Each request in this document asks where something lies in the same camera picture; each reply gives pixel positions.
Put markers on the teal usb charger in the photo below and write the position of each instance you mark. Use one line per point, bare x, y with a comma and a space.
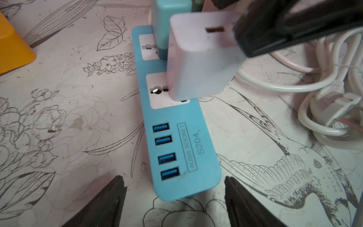
161, 12

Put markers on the white usb charger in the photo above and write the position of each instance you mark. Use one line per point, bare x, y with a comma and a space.
203, 54

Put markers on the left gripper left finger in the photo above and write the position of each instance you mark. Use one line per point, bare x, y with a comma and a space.
105, 209

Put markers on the yellow power strip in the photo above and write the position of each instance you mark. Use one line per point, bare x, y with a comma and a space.
15, 52

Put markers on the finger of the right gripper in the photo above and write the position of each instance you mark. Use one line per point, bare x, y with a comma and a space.
268, 26

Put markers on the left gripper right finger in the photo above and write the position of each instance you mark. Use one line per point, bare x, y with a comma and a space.
244, 210

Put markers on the blue power strip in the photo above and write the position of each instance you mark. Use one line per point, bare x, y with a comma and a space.
182, 157

